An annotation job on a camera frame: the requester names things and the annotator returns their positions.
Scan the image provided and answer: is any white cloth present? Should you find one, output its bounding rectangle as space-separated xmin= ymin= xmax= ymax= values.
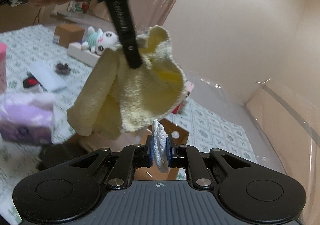
xmin=152 ymin=119 xmax=169 ymax=173

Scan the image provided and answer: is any yellow fluffy towel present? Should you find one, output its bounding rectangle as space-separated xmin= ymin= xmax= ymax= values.
xmin=67 ymin=25 xmax=187 ymax=140

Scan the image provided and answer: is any dark grey fabric pouch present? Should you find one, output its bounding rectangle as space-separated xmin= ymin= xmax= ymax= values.
xmin=37 ymin=143 xmax=88 ymax=171

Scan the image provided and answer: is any translucent plastic bag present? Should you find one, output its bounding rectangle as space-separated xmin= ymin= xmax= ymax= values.
xmin=27 ymin=61 xmax=67 ymax=93

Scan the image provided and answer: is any purple velvet scrunchie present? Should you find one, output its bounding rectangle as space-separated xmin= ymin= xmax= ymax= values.
xmin=55 ymin=63 xmax=71 ymax=75

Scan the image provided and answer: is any open cardboard tray box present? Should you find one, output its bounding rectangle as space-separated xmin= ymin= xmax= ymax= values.
xmin=72 ymin=118 xmax=189 ymax=181

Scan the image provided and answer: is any white plush bunny toy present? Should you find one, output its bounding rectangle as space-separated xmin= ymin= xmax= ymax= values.
xmin=81 ymin=26 xmax=119 ymax=55

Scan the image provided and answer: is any stack of books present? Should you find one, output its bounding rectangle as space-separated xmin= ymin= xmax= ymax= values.
xmin=172 ymin=81 xmax=195 ymax=114

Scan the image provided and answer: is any small brown cardboard box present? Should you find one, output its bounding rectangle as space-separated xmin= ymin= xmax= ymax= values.
xmin=53 ymin=24 xmax=85 ymax=48

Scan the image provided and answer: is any long white blue box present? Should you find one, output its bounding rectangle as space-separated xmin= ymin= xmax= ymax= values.
xmin=67 ymin=42 xmax=100 ymax=68

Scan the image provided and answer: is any floral patterned tablecloth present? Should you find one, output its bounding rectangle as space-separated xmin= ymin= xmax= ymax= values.
xmin=1 ymin=25 xmax=257 ymax=224

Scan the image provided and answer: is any purple tissue pack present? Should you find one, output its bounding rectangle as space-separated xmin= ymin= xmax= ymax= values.
xmin=1 ymin=93 xmax=55 ymax=145

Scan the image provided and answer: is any pink lidded cup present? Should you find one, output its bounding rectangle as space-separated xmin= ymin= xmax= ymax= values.
xmin=0 ymin=43 xmax=7 ymax=94

